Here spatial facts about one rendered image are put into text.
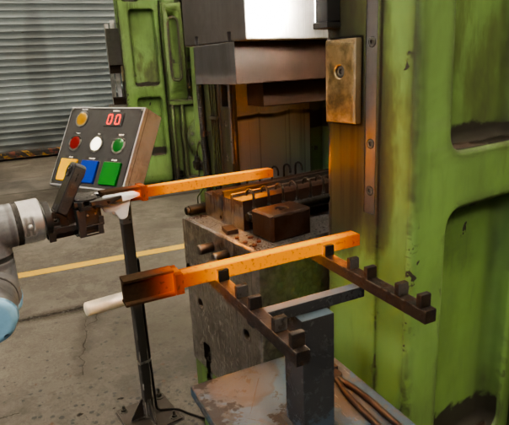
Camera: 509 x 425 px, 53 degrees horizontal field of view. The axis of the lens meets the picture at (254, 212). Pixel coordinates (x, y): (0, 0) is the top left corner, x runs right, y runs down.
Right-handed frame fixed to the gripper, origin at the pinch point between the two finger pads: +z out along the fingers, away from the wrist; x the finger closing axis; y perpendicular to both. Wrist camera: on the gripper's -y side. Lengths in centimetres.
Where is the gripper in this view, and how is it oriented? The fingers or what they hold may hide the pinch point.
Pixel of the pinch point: (131, 190)
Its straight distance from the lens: 121.1
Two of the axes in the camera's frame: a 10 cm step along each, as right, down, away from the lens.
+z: 8.3, -2.1, 5.1
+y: 0.6, 9.5, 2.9
